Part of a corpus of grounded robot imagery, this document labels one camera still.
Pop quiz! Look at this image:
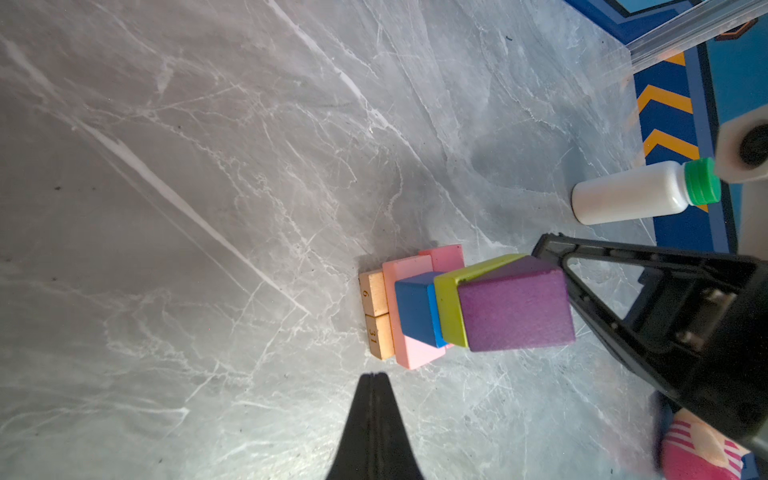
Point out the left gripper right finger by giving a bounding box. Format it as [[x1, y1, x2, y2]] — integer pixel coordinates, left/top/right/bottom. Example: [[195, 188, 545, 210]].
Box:
[[373, 373, 423, 479]]

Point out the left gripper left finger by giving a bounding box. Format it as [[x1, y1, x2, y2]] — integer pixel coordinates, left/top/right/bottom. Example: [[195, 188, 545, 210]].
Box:
[[327, 374, 374, 479]]

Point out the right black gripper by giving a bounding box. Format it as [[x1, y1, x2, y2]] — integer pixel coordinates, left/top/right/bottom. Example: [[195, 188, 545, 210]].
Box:
[[533, 234, 767, 444]]

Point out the purple block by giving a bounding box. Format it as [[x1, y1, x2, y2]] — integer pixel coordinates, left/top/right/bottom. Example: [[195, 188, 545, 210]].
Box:
[[458, 256, 575, 352]]

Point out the light pink block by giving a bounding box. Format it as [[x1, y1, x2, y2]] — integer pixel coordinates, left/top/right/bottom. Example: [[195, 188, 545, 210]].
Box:
[[382, 255, 448, 370]]

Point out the lime green block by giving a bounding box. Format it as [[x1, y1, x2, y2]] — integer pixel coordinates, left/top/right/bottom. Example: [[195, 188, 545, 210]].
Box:
[[434, 254, 524, 348]]

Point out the natural wood block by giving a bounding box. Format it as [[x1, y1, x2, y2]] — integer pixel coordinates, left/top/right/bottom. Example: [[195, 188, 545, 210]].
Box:
[[358, 269, 389, 317], [365, 314, 395, 360]]

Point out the dark blue cube block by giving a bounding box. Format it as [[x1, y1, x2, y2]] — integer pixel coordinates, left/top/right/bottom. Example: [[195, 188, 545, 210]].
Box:
[[395, 272, 448, 348]]

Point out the white bottle green cap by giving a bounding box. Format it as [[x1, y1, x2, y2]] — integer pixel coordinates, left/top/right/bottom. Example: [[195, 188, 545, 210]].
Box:
[[571, 158, 722, 225]]

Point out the pink plush doll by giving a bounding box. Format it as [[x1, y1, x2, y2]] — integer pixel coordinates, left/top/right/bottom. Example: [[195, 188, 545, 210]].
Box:
[[660, 409, 750, 480]]

